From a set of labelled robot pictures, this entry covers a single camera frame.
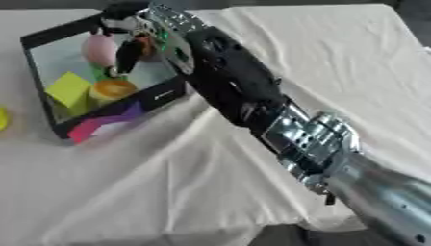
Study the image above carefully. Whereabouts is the green toy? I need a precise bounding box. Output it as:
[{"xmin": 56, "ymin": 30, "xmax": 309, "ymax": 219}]
[{"xmin": 89, "ymin": 61, "xmax": 128, "ymax": 82}]

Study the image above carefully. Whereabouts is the yellow round toy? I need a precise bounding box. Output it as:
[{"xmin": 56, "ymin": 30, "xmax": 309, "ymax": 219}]
[{"xmin": 0, "ymin": 105, "xmax": 13, "ymax": 133}]

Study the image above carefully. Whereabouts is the orange-brown toy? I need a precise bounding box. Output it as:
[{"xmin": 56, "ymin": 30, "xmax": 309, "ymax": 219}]
[{"xmin": 135, "ymin": 35, "xmax": 164, "ymax": 62}]

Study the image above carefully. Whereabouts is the orange round toy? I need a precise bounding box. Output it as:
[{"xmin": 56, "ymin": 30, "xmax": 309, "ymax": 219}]
[{"xmin": 88, "ymin": 78, "xmax": 140, "ymax": 106}]

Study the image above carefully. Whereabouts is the pink egg-shaped toy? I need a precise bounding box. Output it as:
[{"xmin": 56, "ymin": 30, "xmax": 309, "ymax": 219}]
[{"xmin": 79, "ymin": 33, "xmax": 120, "ymax": 67}]

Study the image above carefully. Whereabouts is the black box with white inside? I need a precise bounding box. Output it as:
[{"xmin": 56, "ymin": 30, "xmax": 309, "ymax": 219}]
[{"xmin": 18, "ymin": 12, "xmax": 190, "ymax": 139}]

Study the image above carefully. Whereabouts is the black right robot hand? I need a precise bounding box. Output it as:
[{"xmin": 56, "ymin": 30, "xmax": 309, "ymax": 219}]
[{"xmin": 99, "ymin": 1, "xmax": 155, "ymax": 78}]

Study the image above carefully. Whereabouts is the yellow-green block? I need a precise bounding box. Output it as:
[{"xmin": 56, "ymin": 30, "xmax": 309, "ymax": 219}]
[{"xmin": 43, "ymin": 70, "xmax": 98, "ymax": 117}]

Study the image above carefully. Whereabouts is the magenta and purple block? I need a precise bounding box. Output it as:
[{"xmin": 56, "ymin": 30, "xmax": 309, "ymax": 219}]
[{"xmin": 65, "ymin": 100, "xmax": 150, "ymax": 145}]

